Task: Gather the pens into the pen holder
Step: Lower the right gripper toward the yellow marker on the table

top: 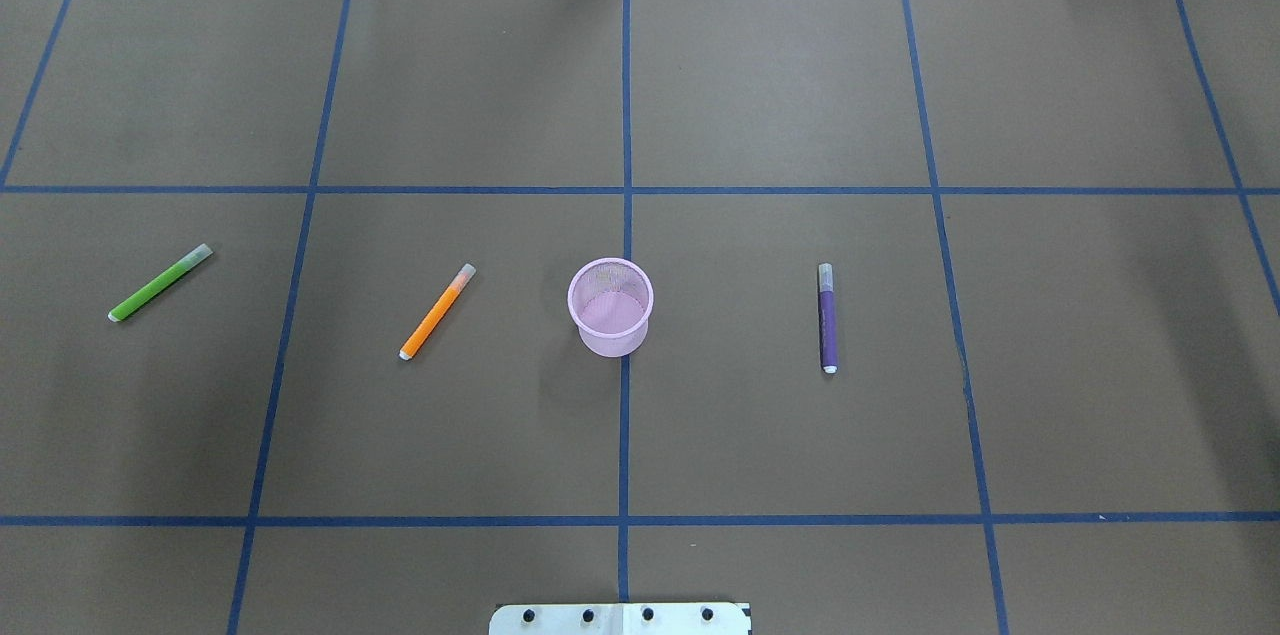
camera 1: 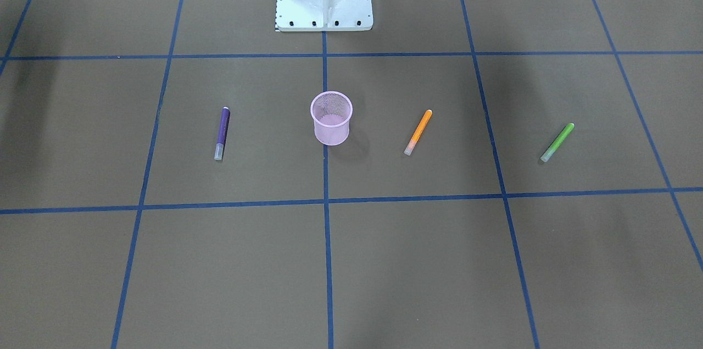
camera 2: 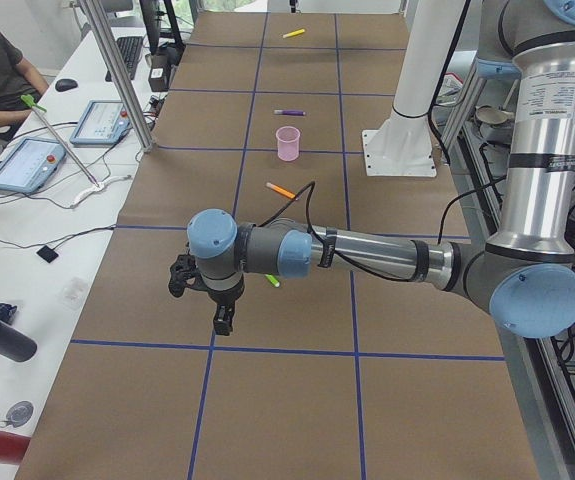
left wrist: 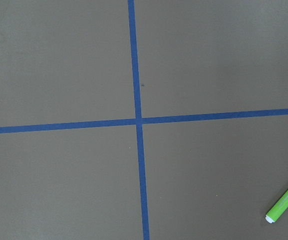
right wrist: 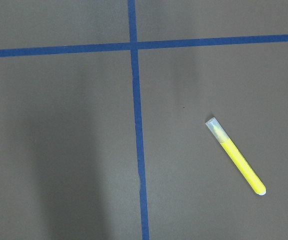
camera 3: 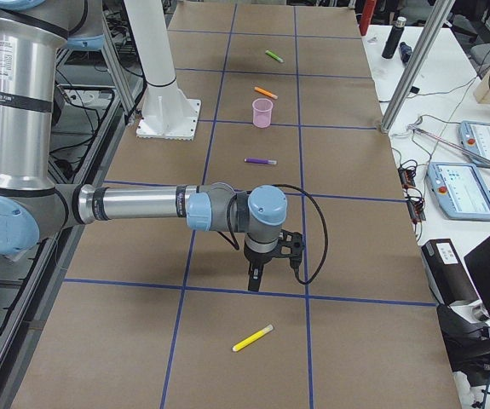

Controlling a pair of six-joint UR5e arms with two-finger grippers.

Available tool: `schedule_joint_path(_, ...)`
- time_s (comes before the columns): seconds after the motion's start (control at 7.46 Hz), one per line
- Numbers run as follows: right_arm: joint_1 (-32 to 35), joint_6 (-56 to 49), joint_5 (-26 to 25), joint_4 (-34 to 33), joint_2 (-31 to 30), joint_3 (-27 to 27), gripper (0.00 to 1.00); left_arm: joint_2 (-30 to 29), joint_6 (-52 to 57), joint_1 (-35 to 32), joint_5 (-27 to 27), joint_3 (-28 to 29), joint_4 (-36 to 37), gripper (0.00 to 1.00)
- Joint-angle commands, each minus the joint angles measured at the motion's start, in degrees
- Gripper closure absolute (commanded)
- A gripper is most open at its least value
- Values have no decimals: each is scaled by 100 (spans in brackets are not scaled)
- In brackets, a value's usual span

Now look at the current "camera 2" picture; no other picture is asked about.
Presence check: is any pink mesh pen holder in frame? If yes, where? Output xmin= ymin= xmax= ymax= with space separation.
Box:
xmin=275 ymin=126 xmax=301 ymax=162

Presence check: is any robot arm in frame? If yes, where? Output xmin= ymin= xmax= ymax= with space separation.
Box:
xmin=169 ymin=1 xmax=575 ymax=338

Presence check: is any metal rod green handle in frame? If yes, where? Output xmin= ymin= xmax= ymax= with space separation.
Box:
xmin=20 ymin=94 xmax=104 ymax=191

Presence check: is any black water bottle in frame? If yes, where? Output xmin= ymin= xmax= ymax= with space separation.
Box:
xmin=0 ymin=321 xmax=37 ymax=362

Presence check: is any near teach pendant tablet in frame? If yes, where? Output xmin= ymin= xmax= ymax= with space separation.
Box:
xmin=0 ymin=138 xmax=66 ymax=194

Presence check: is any black computer mouse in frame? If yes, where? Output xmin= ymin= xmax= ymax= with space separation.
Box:
xmin=55 ymin=78 xmax=78 ymax=92

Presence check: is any yellow highlighter pen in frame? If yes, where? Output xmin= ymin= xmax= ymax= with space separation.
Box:
xmin=282 ymin=28 xmax=306 ymax=39

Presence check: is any purple highlighter pen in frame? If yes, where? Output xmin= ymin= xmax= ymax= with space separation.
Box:
xmin=273 ymin=109 xmax=306 ymax=117

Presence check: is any far teach pendant tablet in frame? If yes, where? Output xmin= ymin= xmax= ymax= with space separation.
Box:
xmin=70 ymin=100 xmax=130 ymax=147

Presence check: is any orange highlighter pen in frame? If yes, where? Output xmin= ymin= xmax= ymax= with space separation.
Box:
xmin=265 ymin=182 xmax=298 ymax=200

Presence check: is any black monitor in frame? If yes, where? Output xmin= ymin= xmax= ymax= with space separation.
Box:
xmin=139 ymin=0 xmax=185 ymax=55

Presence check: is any green highlighter pen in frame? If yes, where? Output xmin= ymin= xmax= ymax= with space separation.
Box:
xmin=265 ymin=274 xmax=281 ymax=288

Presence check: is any round metal keychain tag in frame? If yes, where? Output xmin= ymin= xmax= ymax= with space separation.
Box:
xmin=0 ymin=400 xmax=34 ymax=428

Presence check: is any teach pendant tablet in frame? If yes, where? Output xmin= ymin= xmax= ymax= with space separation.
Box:
xmin=0 ymin=138 xmax=66 ymax=194
xmin=70 ymin=100 xmax=130 ymax=147

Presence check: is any black cardboard box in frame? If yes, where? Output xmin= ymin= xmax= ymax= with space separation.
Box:
xmin=148 ymin=46 xmax=177 ymax=92

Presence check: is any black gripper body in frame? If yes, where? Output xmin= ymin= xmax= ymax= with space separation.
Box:
xmin=205 ymin=272 xmax=245 ymax=313

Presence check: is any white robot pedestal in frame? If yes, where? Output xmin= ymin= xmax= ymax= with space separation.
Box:
xmin=362 ymin=0 xmax=467 ymax=178

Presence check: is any black keyboard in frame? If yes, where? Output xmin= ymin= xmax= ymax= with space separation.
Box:
xmin=116 ymin=36 xmax=144 ymax=80

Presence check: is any clear plastic packet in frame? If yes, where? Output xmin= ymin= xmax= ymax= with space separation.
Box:
xmin=59 ymin=277 xmax=89 ymax=310

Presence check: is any small black square pad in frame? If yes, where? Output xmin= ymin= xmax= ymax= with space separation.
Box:
xmin=36 ymin=245 xmax=59 ymax=264

